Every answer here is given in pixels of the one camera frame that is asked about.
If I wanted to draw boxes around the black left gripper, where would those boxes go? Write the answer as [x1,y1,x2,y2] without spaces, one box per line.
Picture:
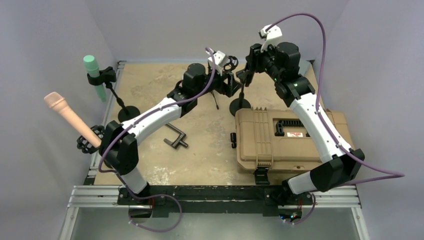
[194,66,242,99]

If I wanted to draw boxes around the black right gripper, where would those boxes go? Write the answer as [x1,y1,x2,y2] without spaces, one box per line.
[247,39,282,83]

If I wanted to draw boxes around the black round base clip stand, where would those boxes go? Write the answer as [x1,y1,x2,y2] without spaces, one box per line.
[229,83,251,116]

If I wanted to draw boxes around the black tripod shock mount stand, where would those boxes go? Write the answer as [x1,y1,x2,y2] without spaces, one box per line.
[208,51,242,110]

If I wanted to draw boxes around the pink microphone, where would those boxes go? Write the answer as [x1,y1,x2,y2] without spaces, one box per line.
[44,92,101,147]

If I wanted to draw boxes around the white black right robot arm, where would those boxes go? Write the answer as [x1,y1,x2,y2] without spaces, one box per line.
[236,42,365,204]

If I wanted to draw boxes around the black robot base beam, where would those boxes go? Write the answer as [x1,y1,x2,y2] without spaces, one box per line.
[117,185,313,218]

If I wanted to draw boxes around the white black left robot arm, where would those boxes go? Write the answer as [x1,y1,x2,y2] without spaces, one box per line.
[98,63,242,205]

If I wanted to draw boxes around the black clip stand green mic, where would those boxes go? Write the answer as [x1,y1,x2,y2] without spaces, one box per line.
[97,66,141,123]

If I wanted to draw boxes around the green microphone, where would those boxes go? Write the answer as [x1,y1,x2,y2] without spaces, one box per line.
[83,55,107,103]

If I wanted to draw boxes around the tan hard plastic case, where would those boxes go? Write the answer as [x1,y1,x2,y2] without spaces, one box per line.
[230,106,355,186]

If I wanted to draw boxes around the black metal clamp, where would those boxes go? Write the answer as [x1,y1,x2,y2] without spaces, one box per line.
[163,123,189,150]

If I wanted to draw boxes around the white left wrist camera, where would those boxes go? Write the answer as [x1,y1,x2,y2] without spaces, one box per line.
[207,50,229,76]

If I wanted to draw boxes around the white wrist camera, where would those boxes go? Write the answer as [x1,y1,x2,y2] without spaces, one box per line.
[207,50,229,76]
[258,25,283,52]

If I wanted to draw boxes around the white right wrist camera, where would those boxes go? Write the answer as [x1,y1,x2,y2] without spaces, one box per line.
[258,25,283,52]

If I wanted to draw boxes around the black shock mount round stand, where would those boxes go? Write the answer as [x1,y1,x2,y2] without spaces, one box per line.
[76,125,105,154]

